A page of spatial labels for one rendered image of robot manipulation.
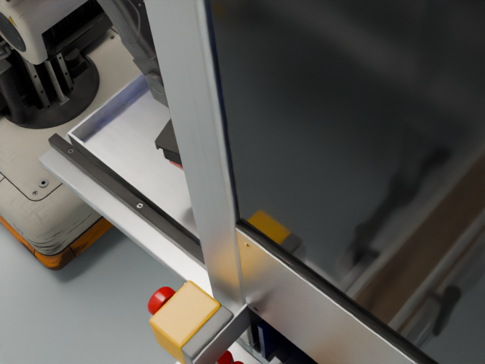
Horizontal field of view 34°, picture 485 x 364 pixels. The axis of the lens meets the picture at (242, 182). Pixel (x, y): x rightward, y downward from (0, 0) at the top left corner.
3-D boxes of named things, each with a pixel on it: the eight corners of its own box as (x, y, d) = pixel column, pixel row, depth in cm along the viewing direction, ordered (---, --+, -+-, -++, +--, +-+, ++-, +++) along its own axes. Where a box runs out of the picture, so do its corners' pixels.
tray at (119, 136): (345, 156, 120) (346, 142, 117) (229, 272, 111) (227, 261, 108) (188, 50, 134) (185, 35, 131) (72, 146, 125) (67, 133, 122)
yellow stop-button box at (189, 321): (238, 336, 97) (234, 313, 91) (198, 380, 95) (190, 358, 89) (194, 300, 100) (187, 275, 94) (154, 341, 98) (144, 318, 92)
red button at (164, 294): (190, 309, 98) (186, 295, 95) (168, 332, 97) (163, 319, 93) (169, 291, 100) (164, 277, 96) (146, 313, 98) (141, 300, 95)
